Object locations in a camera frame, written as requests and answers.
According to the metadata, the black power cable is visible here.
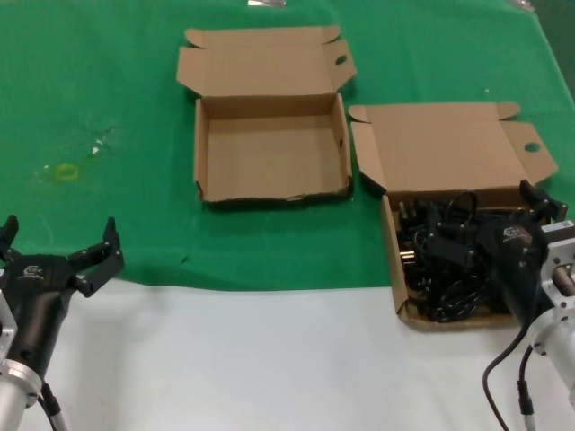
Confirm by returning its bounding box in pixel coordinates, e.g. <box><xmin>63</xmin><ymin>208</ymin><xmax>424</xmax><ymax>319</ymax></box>
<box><xmin>430</xmin><ymin>191</ymin><xmax>509</xmax><ymax>270</ymax></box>
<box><xmin>417</xmin><ymin>277</ymin><xmax>511</xmax><ymax>323</ymax></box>
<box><xmin>397</xmin><ymin>201</ymin><xmax>435</xmax><ymax>234</ymax></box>

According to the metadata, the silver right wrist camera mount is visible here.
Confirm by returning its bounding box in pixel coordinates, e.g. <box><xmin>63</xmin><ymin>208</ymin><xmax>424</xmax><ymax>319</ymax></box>
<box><xmin>541</xmin><ymin>218</ymin><xmax>575</xmax><ymax>270</ymax></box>

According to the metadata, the torn-edged open cardboard box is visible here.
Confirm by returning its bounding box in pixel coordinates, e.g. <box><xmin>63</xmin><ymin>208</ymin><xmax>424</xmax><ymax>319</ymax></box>
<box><xmin>174</xmin><ymin>24</ymin><xmax>358</xmax><ymax>210</ymax></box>

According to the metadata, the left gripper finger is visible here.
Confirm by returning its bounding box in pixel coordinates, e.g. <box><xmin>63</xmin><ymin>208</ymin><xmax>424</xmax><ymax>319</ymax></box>
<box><xmin>66</xmin><ymin>216</ymin><xmax>126</xmax><ymax>298</ymax></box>
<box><xmin>0</xmin><ymin>214</ymin><xmax>20</xmax><ymax>266</ymax></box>

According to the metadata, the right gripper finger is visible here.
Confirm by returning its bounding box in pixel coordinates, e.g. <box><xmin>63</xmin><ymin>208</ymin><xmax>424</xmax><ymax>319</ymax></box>
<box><xmin>518</xmin><ymin>179</ymin><xmax>570</xmax><ymax>224</ymax></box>
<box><xmin>425</xmin><ymin>210</ymin><xmax>484</xmax><ymax>267</ymax></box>

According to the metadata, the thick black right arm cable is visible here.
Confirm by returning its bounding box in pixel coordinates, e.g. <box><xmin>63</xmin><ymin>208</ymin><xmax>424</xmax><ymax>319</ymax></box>
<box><xmin>482</xmin><ymin>322</ymin><xmax>531</xmax><ymax>431</ymax></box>

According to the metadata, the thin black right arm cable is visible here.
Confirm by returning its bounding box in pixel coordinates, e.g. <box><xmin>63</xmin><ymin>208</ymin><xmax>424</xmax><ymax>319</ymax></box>
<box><xmin>516</xmin><ymin>345</ymin><xmax>538</xmax><ymax>431</ymax></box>

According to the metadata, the green table cloth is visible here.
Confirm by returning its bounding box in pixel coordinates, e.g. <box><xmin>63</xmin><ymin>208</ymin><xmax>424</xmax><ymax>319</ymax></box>
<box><xmin>0</xmin><ymin>0</ymin><xmax>575</xmax><ymax>293</ymax></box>

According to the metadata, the black cable with gold tip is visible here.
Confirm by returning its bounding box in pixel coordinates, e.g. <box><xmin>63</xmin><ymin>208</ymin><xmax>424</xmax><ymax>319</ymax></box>
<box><xmin>399</xmin><ymin>249</ymin><xmax>432</xmax><ymax>293</ymax></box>

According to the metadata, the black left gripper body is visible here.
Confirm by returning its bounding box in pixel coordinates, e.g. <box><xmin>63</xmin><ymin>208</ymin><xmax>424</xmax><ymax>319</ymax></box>
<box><xmin>0</xmin><ymin>252</ymin><xmax>78</xmax><ymax>374</ymax></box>

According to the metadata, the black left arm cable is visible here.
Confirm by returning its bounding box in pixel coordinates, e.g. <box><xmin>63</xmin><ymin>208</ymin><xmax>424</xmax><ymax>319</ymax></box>
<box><xmin>38</xmin><ymin>381</ymin><xmax>71</xmax><ymax>431</ymax></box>

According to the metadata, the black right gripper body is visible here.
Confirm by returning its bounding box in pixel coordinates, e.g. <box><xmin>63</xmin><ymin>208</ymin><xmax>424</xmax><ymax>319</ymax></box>
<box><xmin>477</xmin><ymin>207</ymin><xmax>548</xmax><ymax>330</ymax></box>

